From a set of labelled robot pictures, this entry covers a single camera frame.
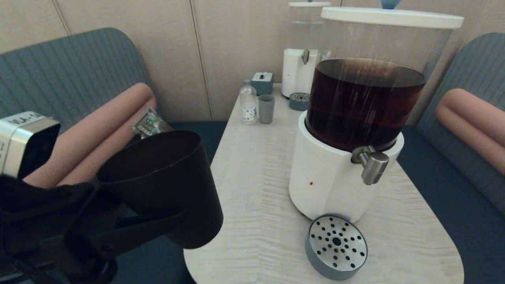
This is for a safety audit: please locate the black tapered cup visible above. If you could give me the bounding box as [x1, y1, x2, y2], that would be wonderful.
[96, 130, 224, 250]

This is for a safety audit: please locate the blue-grey cup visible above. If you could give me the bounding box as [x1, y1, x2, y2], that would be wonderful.
[258, 94, 275, 125]

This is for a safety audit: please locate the pink bolster beside snack bag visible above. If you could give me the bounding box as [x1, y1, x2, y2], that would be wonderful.
[23, 82, 157, 188]

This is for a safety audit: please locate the green brown snack bag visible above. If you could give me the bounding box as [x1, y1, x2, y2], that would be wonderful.
[131, 108, 174, 139]

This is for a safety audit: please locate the clear plastic water bottle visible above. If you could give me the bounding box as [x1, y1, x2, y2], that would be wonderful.
[239, 79, 258, 125]

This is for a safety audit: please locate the large blue-grey perforated drip tray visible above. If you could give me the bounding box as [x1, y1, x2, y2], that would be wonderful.
[304, 215, 368, 282]

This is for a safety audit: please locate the small blue-grey perforated drip tray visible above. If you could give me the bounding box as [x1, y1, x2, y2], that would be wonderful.
[288, 92, 311, 111]

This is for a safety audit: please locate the small dispenser with clear water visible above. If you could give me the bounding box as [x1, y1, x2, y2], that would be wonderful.
[281, 2, 332, 99]

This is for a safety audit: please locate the large dispenser with dark tea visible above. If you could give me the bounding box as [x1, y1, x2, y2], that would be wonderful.
[288, 6, 465, 224]

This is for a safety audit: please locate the teal empty bench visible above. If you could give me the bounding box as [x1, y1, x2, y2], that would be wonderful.
[396, 32, 505, 284]

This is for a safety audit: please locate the white large dispenser lid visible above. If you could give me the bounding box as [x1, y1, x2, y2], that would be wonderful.
[320, 0, 465, 29]

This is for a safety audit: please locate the pink bolster on empty bench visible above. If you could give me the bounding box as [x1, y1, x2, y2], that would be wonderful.
[435, 88, 505, 176]

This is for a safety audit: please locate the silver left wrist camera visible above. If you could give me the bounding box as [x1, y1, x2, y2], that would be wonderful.
[0, 111, 61, 179]

